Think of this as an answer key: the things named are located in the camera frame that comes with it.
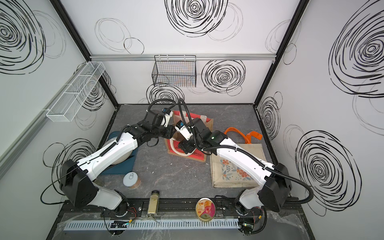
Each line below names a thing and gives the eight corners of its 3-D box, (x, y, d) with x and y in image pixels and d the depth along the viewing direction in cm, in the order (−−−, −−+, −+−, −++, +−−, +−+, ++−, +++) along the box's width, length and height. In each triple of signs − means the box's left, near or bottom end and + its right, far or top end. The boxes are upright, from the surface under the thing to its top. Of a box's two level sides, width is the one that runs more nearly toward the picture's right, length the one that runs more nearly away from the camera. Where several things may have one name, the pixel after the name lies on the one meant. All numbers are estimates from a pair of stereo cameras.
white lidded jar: (125, 189, 82) (120, 185, 77) (129, 175, 86) (125, 171, 81) (139, 189, 82) (135, 185, 77) (142, 175, 86) (139, 171, 81)
